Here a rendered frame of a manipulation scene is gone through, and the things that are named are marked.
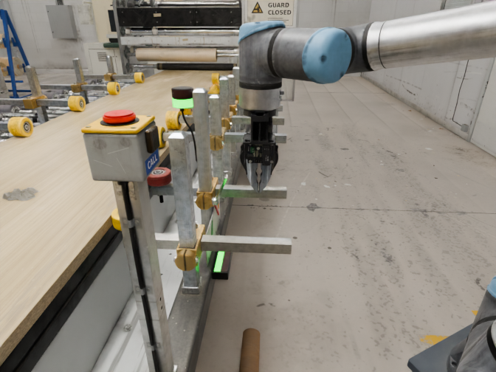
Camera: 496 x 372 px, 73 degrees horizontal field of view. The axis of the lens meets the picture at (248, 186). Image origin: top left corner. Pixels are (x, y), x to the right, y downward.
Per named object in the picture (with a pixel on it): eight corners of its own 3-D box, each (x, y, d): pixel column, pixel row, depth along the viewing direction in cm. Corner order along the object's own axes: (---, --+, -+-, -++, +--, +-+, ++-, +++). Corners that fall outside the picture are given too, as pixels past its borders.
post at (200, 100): (215, 233, 113) (207, 86, 92) (212, 239, 110) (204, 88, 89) (204, 232, 113) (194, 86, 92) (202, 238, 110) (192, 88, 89)
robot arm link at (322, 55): (362, 26, 60) (303, 26, 67) (329, 27, 52) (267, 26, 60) (354, 80, 64) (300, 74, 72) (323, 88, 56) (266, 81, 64)
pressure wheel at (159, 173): (176, 196, 115) (173, 165, 110) (170, 208, 108) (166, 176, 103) (153, 195, 116) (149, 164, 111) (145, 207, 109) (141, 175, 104)
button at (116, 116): (141, 122, 45) (139, 109, 44) (130, 131, 41) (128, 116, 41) (112, 121, 45) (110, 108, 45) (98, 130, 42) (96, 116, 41)
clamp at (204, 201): (218, 190, 114) (218, 177, 112) (212, 210, 102) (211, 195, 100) (202, 190, 115) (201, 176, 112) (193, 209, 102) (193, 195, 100)
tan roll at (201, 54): (269, 61, 338) (269, 48, 332) (269, 63, 326) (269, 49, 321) (130, 60, 346) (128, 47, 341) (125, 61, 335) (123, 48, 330)
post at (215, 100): (224, 212, 138) (220, 93, 118) (224, 216, 135) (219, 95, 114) (216, 212, 139) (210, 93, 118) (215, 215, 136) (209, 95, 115)
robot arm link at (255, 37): (267, 20, 59) (227, 20, 65) (266, 92, 65) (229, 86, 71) (297, 20, 66) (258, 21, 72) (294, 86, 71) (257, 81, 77)
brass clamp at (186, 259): (207, 239, 93) (207, 224, 91) (198, 271, 81) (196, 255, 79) (186, 238, 93) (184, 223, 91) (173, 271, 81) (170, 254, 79)
